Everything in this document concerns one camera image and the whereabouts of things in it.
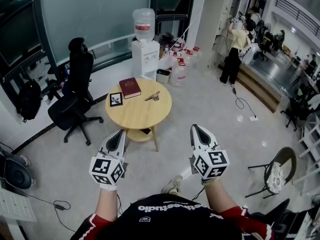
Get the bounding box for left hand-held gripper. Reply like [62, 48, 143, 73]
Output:
[88, 129, 127, 187]

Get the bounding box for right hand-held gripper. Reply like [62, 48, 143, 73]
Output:
[189, 123, 231, 181]

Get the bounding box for metal object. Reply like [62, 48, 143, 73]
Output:
[144, 90, 161, 102]

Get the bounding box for person's right forearm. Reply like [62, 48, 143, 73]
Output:
[201, 178, 241, 214]

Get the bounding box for person's left forearm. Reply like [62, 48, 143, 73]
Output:
[95, 183, 120, 221]

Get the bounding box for round wooden table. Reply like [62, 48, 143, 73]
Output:
[104, 77, 173, 153]

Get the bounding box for black framed picture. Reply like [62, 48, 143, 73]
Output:
[109, 91, 124, 108]

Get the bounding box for person's beige shoe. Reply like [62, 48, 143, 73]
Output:
[161, 174, 185, 195]

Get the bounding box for red hardcover book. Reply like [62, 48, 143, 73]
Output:
[118, 76, 142, 100]

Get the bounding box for black office chair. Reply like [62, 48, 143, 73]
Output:
[46, 36, 104, 147]

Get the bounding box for clear water jug red label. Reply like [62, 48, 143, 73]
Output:
[158, 50, 179, 71]
[170, 57, 189, 88]
[183, 47, 195, 71]
[191, 46, 203, 65]

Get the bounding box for white waste bin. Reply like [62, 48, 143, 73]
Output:
[155, 68, 172, 84]

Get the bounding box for wooden steps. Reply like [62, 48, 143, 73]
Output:
[218, 61, 283, 114]

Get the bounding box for black stool patterned cushion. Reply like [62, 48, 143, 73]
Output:
[244, 146, 298, 200]

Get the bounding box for person's black and red shirt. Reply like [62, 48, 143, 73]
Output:
[70, 193, 276, 240]

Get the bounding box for white water dispenser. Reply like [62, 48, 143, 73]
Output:
[131, 39, 161, 82]

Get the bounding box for black swivel chair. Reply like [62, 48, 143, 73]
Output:
[279, 95, 310, 133]

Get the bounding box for black backpack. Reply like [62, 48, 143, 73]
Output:
[15, 78, 43, 123]

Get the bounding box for black round fan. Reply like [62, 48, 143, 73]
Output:
[0, 155, 34, 190]

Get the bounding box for white shelf rack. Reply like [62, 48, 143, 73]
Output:
[291, 112, 320, 186]

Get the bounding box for white grid panel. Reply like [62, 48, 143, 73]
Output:
[0, 186, 39, 223]

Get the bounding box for white locker cabinet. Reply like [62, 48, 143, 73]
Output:
[186, 0, 241, 71]

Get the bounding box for large clear water bottle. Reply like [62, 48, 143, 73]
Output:
[131, 7, 157, 42]

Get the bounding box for black railing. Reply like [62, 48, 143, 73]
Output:
[274, 0, 320, 38]

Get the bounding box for black floor cable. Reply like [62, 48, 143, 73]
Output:
[231, 85, 258, 120]

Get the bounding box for black power adapter with cable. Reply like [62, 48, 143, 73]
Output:
[14, 188, 77, 233]

